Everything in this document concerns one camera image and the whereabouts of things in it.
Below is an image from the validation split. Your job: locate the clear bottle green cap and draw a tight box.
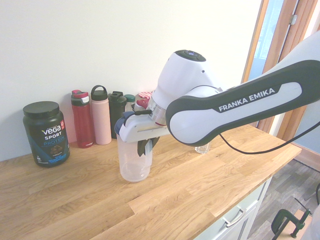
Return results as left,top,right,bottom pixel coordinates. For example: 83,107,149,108
124,94,137,113

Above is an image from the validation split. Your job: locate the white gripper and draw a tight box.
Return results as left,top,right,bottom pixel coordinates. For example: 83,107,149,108
119,113,171,157

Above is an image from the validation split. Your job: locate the wooden door frame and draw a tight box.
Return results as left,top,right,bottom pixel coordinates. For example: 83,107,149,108
240,0,320,143

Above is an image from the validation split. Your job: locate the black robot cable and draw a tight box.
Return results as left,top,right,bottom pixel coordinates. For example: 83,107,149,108
218,109,320,155

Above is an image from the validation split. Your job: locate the red water bottle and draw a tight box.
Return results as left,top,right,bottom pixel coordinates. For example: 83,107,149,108
70,89,95,149

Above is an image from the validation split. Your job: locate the clear shaker bottle blue lid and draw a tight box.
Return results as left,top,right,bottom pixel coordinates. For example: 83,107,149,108
114,111,154,183

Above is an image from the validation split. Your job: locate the pale green cabinet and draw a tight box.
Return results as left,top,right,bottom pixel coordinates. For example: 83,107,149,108
199,174,274,240

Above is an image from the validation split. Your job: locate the dark green shaker bottle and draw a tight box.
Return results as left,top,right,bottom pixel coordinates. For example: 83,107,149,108
108,91,127,140

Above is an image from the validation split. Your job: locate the metal drawer handle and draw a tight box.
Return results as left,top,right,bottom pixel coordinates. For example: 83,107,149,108
222,208,245,228

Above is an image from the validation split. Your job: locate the black Vega protein tub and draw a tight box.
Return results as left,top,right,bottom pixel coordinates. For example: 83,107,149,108
22,101,71,169

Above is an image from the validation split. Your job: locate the pink insulated bottle black cap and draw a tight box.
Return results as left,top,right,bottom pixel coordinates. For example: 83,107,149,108
90,84,113,146

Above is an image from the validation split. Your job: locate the green C-clamp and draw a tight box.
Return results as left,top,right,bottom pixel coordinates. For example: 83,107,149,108
271,198,313,240

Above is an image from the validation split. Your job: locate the clear drinking glass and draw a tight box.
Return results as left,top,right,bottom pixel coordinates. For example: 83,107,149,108
194,143,210,154

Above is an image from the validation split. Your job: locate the jar red checked lid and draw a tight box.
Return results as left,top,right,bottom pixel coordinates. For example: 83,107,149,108
135,91,154,101

